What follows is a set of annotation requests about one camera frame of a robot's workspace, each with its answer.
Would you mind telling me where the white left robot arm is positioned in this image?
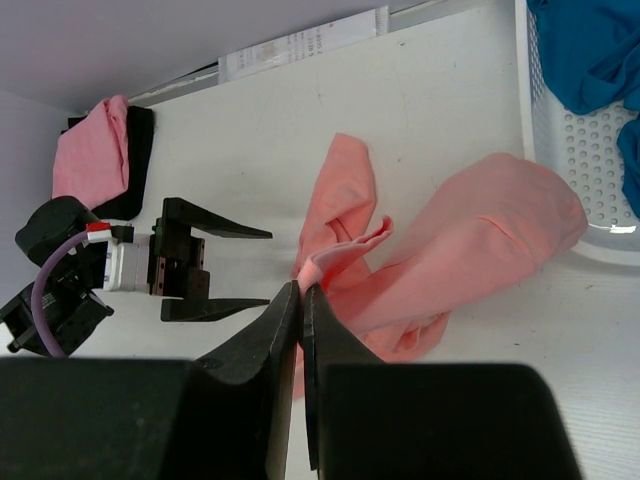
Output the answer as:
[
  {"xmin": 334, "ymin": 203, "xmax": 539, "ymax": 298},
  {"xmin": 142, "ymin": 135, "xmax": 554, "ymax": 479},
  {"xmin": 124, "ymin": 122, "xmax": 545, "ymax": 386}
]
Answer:
[{"xmin": 1, "ymin": 196, "xmax": 273, "ymax": 357}]

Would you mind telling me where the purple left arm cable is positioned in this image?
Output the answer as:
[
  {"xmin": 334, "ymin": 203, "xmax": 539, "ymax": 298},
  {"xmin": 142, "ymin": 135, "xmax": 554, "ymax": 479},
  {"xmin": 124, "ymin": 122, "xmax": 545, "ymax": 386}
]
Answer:
[{"xmin": 32, "ymin": 232, "xmax": 91, "ymax": 358}]

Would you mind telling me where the salmon pink t-shirt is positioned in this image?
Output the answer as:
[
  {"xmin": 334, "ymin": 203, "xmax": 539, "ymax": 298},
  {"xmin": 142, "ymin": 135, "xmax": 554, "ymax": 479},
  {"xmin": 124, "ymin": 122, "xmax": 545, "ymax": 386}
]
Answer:
[{"xmin": 289, "ymin": 132, "xmax": 590, "ymax": 401}]

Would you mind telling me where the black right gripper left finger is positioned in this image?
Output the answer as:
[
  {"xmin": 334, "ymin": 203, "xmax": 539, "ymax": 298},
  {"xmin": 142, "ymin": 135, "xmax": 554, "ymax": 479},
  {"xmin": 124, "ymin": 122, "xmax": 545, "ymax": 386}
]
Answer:
[{"xmin": 1, "ymin": 282, "xmax": 300, "ymax": 479}]

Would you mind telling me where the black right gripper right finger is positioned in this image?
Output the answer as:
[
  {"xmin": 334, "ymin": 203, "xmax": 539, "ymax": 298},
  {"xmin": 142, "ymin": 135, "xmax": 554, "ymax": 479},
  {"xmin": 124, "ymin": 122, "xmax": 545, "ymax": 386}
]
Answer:
[{"xmin": 302, "ymin": 286, "xmax": 581, "ymax": 479}]

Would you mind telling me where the white paper label sheet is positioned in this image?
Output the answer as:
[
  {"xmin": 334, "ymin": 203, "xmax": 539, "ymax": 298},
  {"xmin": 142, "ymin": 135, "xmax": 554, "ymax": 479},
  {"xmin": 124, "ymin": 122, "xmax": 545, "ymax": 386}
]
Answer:
[{"xmin": 218, "ymin": 6, "xmax": 389, "ymax": 83}]

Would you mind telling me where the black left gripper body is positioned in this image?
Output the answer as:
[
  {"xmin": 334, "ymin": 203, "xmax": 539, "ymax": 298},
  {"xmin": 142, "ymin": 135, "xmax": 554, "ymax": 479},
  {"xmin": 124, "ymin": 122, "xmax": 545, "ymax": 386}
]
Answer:
[{"xmin": 102, "ymin": 217, "xmax": 211, "ymax": 301}]

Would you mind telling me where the white perforated plastic basket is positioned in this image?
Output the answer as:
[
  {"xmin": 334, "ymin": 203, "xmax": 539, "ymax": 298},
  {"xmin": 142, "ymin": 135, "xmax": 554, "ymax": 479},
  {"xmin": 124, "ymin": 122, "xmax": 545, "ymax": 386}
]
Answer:
[{"xmin": 514, "ymin": 1, "xmax": 639, "ymax": 267}]

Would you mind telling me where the folded pink t-shirt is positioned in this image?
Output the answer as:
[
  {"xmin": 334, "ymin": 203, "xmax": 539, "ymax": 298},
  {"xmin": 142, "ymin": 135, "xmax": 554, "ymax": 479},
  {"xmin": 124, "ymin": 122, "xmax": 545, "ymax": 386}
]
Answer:
[{"xmin": 52, "ymin": 95, "xmax": 129, "ymax": 209}]

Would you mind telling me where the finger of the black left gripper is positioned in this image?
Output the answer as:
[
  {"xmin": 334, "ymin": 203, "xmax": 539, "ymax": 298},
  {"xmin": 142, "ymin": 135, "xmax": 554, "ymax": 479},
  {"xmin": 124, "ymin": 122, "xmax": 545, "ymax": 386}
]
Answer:
[
  {"xmin": 162, "ymin": 197, "xmax": 273, "ymax": 239},
  {"xmin": 160, "ymin": 298, "xmax": 270, "ymax": 322}
]

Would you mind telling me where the blue t-shirt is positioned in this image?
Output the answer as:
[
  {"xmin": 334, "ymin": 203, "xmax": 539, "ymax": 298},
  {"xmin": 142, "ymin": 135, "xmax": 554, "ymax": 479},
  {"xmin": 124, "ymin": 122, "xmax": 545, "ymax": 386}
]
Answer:
[{"xmin": 525, "ymin": 0, "xmax": 640, "ymax": 221}]

